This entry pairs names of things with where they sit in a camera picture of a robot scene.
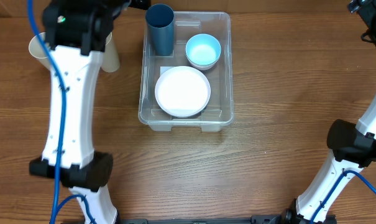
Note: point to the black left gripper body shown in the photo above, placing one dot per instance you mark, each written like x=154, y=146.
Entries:
x=144, y=4

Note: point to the blue plastic cup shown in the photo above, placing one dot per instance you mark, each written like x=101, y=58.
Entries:
x=160, y=22

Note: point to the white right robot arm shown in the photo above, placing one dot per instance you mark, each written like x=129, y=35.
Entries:
x=352, y=147

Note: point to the light blue plastic bowl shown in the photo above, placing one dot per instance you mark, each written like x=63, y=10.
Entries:
x=203, y=49

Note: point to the cream plastic cup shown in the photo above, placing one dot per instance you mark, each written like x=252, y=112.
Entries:
x=111, y=62
x=36, y=50

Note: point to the white label in bin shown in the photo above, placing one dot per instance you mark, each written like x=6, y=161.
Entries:
x=164, y=69

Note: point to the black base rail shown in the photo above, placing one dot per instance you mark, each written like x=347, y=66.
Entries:
x=254, y=219

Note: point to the clear plastic storage bin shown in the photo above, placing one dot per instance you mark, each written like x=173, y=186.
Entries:
x=219, y=112

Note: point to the white pink plastic plate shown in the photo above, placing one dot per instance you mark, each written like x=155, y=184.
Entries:
x=182, y=91

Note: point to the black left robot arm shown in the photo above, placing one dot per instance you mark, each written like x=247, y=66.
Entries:
x=75, y=43

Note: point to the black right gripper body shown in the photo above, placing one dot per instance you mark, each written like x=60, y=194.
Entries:
x=373, y=14

